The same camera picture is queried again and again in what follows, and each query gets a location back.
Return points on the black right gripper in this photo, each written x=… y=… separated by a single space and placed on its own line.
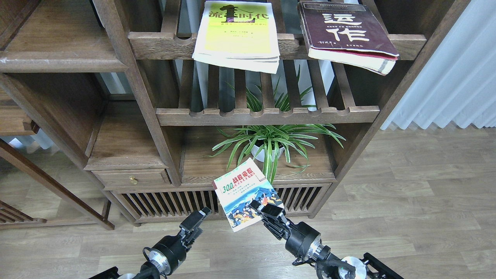
x=302 y=241

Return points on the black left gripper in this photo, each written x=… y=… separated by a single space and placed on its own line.
x=171 y=251

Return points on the colourful mountain cover book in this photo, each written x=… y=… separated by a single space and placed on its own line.
x=235 y=191

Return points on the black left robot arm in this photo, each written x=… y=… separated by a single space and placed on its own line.
x=147 y=271

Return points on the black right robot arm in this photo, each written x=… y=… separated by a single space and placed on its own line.
x=334 y=267

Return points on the white plant pot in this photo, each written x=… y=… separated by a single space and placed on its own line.
x=258 y=153

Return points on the dark wooden bookshelf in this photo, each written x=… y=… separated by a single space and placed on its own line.
x=111 y=83

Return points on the yellow green cover book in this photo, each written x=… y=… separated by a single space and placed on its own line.
x=240 y=35

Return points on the dark maroon cover book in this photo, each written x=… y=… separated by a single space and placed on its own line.
x=346 y=33

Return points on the white pleated curtain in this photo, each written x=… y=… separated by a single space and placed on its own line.
x=458 y=83

